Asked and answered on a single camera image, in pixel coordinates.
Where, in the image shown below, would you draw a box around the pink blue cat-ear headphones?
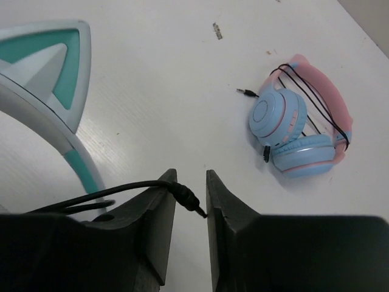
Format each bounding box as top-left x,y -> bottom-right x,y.
243,54 -> 353,178

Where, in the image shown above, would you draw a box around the black teal-headphone audio cable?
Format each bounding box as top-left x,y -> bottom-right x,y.
24,179 -> 208,220

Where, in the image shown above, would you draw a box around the teal cat-ear headphones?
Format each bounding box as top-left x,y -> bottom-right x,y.
1,19 -> 105,193

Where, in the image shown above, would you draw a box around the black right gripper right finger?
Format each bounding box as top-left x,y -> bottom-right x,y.
206,170 -> 388,291

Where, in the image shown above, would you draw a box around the black pink-headphone audio cable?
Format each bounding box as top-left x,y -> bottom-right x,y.
236,62 -> 351,164

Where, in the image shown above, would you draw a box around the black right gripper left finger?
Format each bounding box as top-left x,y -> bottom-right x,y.
1,169 -> 177,291

